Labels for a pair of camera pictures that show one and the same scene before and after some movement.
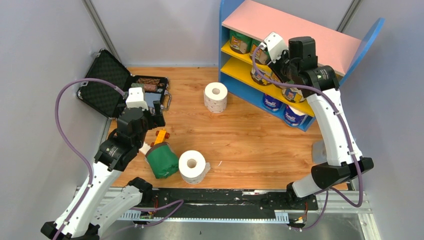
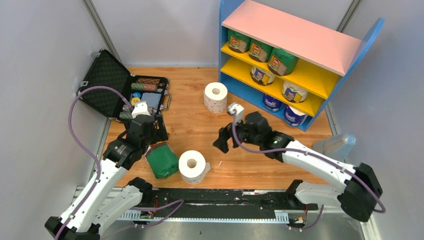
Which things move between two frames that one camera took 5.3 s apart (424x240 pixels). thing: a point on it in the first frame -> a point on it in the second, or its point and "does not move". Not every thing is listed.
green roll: [162, 159] does not move
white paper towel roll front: [193, 167] does not move
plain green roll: [240, 43] does not move
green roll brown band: [274, 77] -> [281, 62]
